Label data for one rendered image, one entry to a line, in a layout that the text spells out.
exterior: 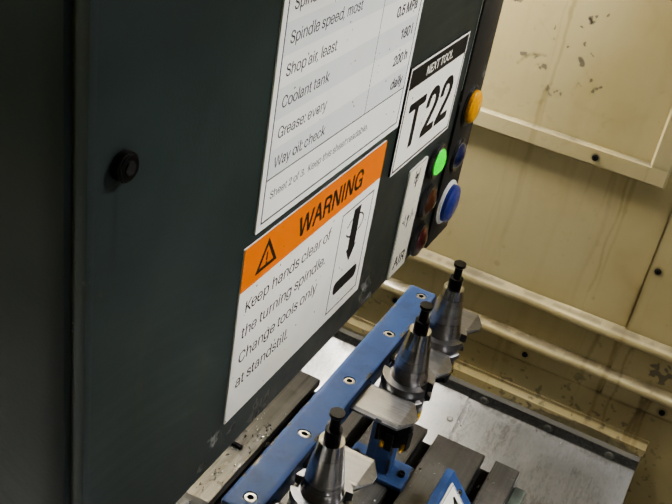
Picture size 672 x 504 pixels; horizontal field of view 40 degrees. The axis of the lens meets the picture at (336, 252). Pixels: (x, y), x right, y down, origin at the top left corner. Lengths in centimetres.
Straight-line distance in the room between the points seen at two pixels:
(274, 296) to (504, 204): 107
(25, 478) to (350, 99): 23
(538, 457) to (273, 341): 121
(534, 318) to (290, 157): 119
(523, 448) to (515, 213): 42
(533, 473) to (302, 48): 132
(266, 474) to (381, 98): 53
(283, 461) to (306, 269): 50
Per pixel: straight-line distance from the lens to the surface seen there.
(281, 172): 42
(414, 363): 108
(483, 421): 169
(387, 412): 107
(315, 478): 92
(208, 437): 47
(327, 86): 44
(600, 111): 142
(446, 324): 117
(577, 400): 165
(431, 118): 61
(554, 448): 168
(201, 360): 43
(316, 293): 53
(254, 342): 47
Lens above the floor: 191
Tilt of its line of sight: 32 degrees down
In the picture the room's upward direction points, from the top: 10 degrees clockwise
